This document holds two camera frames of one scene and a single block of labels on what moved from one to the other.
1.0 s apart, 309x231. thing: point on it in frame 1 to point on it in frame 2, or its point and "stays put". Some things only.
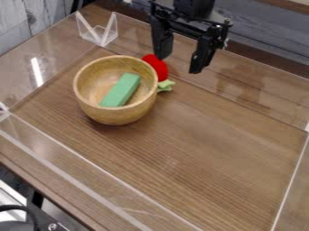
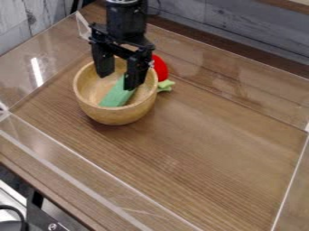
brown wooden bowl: (95, 78) stays put
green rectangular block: (123, 91) stays put
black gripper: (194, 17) to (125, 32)
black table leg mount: (39, 220) stays put
